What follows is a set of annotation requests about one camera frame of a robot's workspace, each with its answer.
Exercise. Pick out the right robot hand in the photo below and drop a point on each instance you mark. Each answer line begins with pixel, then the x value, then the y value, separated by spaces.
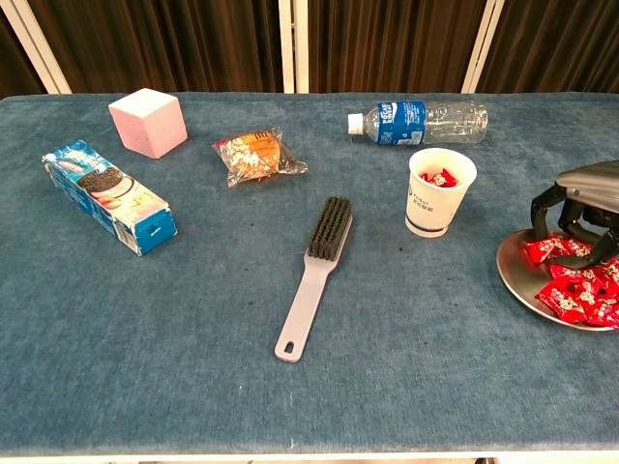
pixel 595 186

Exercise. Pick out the bread in clear wrapper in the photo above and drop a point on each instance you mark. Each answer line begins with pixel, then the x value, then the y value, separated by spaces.
pixel 256 154

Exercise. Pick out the blue Oreo cookie box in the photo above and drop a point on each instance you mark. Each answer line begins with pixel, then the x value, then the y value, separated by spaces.
pixel 106 193

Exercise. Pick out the pink foam cube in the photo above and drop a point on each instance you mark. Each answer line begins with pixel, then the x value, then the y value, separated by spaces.
pixel 145 125

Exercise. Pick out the blue table cloth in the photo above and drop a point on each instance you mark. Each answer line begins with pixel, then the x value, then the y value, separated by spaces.
pixel 193 314

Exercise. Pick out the grey brush black bristles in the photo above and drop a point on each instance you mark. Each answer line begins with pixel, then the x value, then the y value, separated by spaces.
pixel 312 290

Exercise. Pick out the white frame post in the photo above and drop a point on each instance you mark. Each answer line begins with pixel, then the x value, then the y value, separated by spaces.
pixel 38 53
pixel 302 48
pixel 482 48
pixel 286 48

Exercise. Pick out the white paper cup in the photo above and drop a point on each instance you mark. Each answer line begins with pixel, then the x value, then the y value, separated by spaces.
pixel 435 208

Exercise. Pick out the silver metal plate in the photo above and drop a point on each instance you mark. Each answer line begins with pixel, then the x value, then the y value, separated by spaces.
pixel 515 263

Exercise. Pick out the dark brown curtain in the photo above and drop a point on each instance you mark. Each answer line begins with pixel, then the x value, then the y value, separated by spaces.
pixel 14 67
pixel 556 43
pixel 169 43
pixel 387 43

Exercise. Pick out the clear bottle blue label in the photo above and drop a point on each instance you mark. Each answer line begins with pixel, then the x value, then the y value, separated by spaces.
pixel 401 123

